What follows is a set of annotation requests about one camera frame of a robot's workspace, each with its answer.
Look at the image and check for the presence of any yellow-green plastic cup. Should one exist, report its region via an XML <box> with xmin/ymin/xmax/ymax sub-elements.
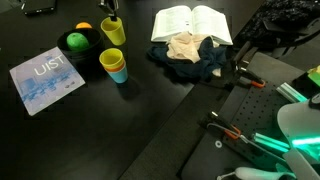
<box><xmin>100</xmin><ymin>16</ymin><xmax>127</xmax><ymax>47</ymax></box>

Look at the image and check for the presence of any yellow plastic cup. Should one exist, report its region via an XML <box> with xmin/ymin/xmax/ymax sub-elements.
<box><xmin>99</xmin><ymin>47</ymin><xmax>125</xmax><ymax>69</ymax></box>

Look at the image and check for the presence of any orange plastic cup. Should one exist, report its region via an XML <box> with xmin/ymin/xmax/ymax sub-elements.
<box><xmin>103</xmin><ymin>61</ymin><xmax>127</xmax><ymax>73</ymax></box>

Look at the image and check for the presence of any orange fruit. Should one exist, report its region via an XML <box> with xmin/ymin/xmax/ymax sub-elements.
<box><xmin>75</xmin><ymin>21</ymin><xmax>93</xmax><ymax>30</ymax></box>

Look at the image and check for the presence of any black bowl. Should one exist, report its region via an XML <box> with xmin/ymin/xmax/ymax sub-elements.
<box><xmin>56</xmin><ymin>27</ymin><xmax>104</xmax><ymax>63</ymax></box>

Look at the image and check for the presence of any green ball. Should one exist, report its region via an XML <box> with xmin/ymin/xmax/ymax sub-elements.
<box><xmin>66</xmin><ymin>32</ymin><xmax>90</xmax><ymax>52</ymax></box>

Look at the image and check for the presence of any blue plastic cup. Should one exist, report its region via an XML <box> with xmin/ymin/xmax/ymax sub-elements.
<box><xmin>107</xmin><ymin>64</ymin><xmax>129</xmax><ymax>84</ymax></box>

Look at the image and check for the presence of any black flat device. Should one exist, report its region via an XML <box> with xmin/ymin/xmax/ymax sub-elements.
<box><xmin>21</xmin><ymin>0</ymin><xmax>57</xmax><ymax>16</ymax></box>

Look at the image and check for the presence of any beige cloth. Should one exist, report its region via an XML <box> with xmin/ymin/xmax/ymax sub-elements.
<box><xmin>165</xmin><ymin>31</ymin><xmax>223</xmax><ymax>77</ymax></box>

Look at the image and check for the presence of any open white book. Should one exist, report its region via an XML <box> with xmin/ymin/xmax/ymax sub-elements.
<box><xmin>150</xmin><ymin>4</ymin><xmax>234</xmax><ymax>46</ymax></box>

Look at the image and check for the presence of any UIST booklet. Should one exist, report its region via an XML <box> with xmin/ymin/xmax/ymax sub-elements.
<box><xmin>9</xmin><ymin>46</ymin><xmax>86</xmax><ymax>117</ymax></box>

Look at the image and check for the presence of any navy blue cloth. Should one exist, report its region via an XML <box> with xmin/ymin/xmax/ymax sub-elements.
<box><xmin>146</xmin><ymin>36</ymin><xmax>229</xmax><ymax>80</ymax></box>

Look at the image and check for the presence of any black orange clamp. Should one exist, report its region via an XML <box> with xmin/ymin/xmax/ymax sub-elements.
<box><xmin>233</xmin><ymin>64</ymin><xmax>267</xmax><ymax>89</ymax></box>
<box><xmin>201</xmin><ymin>111</ymin><xmax>242</xmax><ymax>141</ymax></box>

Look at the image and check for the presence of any black fleece jacket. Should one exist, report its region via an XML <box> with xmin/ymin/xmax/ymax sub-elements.
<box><xmin>239</xmin><ymin>0</ymin><xmax>320</xmax><ymax>48</ymax></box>

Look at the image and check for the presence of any black perforated board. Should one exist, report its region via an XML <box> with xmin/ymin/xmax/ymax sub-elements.
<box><xmin>221</xmin><ymin>79</ymin><xmax>320</xmax><ymax>171</ymax></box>

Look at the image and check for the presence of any green box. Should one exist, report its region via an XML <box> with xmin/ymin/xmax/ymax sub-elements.
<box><xmin>306</xmin><ymin>64</ymin><xmax>320</xmax><ymax>88</ymax></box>

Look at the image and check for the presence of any thin grey cable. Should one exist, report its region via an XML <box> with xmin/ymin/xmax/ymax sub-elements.
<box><xmin>206</xmin><ymin>123</ymin><xmax>288</xmax><ymax>164</ymax></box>

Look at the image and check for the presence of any aluminium rail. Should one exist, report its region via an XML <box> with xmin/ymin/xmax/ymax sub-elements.
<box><xmin>275</xmin><ymin>82</ymin><xmax>308</xmax><ymax>104</ymax></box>
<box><xmin>251</xmin><ymin>132</ymin><xmax>291</xmax><ymax>154</ymax></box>

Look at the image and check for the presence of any white plastic handle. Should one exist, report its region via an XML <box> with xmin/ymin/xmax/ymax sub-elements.
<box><xmin>216</xmin><ymin>166</ymin><xmax>298</xmax><ymax>180</ymax></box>

